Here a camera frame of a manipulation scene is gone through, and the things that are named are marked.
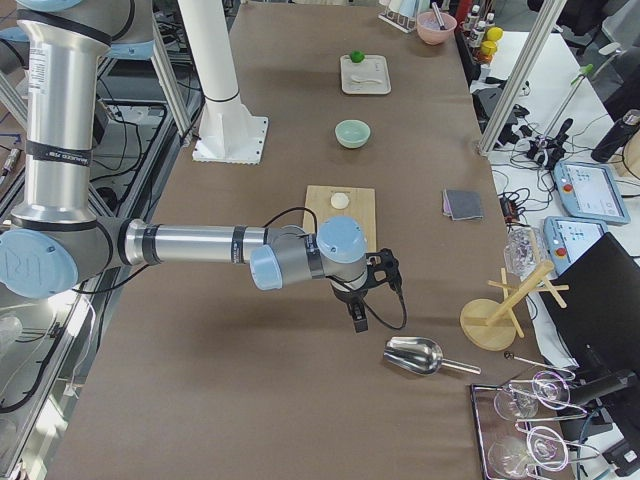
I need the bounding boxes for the bamboo cutting board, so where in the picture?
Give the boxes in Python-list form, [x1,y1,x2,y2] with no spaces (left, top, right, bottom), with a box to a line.
[304,185,378,252]

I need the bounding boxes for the wooden mug tree stand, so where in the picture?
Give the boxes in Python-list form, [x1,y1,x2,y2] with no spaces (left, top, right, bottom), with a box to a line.
[459,260,570,351]

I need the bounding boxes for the green lime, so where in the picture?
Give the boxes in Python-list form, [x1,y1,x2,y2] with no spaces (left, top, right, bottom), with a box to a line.
[349,50,365,63]

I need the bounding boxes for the mint green bowl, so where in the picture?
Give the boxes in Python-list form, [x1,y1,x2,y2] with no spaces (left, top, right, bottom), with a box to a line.
[334,119,371,149]

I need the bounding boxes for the folded grey cloth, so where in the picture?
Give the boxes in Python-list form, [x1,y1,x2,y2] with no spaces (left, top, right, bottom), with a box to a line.
[442,189,484,221]

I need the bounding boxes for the aluminium frame post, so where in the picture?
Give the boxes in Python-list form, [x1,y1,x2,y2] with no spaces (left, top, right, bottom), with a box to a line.
[477,0,567,157]

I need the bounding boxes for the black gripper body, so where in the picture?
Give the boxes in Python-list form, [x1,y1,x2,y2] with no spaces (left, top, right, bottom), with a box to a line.
[345,248,400,303]

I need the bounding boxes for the blue teach pendant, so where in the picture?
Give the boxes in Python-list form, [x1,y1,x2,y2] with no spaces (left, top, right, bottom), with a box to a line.
[552,160,631,225]
[543,216,608,274]

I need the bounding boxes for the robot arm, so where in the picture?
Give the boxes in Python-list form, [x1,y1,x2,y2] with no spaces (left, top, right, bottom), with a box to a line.
[1,1,402,332]

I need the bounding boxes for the black monitor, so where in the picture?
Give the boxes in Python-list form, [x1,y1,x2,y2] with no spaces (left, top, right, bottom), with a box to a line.
[541,233,639,372]

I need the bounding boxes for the metal tube in pink bowl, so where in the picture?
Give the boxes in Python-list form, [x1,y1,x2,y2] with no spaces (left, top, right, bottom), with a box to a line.
[431,2,446,31]

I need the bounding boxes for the pink bowl with ice cubes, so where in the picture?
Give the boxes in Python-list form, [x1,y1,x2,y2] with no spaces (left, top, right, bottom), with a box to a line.
[416,11,457,45]

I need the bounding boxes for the wine glass lower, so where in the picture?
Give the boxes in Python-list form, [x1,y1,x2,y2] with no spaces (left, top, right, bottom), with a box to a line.
[487,426,569,479]

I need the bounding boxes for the blue teach pendant near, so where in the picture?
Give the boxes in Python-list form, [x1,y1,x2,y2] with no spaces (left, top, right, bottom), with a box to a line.
[543,216,608,274]

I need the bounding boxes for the blue teach pendant far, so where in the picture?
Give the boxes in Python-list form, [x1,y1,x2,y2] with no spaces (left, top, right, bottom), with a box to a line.
[552,160,631,225]

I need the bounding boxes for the wine glass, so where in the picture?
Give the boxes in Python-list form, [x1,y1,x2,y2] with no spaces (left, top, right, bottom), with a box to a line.
[487,426,569,479]
[494,370,570,421]

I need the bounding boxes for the wine glass upper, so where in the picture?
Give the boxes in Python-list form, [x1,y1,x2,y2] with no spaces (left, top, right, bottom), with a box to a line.
[494,370,570,421]

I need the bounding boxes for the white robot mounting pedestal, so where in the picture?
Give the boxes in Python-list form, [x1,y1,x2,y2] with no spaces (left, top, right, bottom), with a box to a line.
[181,1,269,165]

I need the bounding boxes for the black water bottle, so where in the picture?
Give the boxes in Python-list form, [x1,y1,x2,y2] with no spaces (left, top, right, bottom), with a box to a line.
[591,109,639,163]

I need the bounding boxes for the cream rectangular tray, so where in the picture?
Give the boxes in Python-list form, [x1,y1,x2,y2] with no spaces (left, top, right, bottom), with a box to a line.
[340,55,391,95]

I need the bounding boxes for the metal scoop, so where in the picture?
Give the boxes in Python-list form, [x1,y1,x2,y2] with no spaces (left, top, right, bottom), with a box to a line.
[383,336,482,375]

